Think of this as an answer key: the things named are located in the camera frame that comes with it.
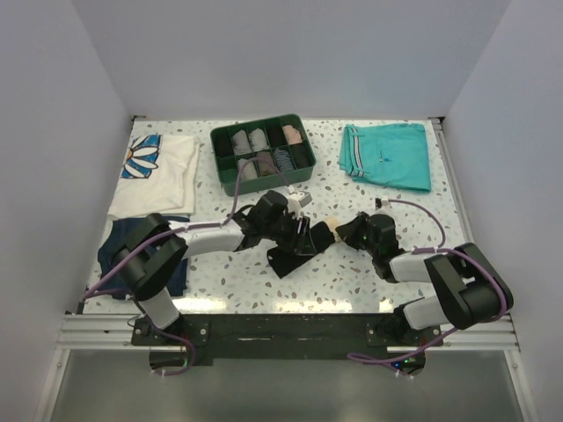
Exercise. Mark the navy blue garment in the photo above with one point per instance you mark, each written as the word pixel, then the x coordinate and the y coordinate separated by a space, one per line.
pixel 116 243

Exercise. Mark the green divided organizer tray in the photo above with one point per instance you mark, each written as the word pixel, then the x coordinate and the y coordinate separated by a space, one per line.
pixel 226 159

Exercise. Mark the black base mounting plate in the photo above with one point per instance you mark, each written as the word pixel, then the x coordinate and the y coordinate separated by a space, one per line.
pixel 201 339

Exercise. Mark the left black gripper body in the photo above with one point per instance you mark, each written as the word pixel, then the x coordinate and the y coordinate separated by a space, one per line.
pixel 273 230

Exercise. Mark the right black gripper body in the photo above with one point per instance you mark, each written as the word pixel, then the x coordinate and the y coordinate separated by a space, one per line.
pixel 375 252

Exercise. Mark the beige grey rolled sock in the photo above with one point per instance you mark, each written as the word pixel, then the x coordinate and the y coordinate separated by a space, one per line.
pixel 246 169

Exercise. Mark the teal folded shorts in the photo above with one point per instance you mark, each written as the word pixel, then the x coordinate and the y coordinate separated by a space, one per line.
pixel 393 155

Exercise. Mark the pink rolled underwear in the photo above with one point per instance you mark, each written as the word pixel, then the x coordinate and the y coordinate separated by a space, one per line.
pixel 292 135

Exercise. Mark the striped rolled sock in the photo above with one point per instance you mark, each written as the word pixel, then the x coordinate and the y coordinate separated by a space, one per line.
pixel 283 160

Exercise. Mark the light grey rolled sock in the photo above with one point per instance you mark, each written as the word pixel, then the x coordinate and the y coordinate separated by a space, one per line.
pixel 258 140

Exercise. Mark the brown rolled sock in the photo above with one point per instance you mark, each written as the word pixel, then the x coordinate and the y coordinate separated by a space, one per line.
pixel 265 163

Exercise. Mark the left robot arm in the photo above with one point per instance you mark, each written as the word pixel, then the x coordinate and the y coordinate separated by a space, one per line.
pixel 151 253

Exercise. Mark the black rolled sock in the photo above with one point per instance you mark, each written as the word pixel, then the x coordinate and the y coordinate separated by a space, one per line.
pixel 300 155

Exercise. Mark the white daisy print shirt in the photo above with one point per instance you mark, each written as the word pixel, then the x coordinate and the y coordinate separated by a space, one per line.
pixel 157 176

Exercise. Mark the black underwear beige waistband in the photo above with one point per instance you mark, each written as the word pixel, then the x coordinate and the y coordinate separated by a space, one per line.
pixel 284 260

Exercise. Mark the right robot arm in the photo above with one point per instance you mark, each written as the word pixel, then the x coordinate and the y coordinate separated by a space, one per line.
pixel 468 290

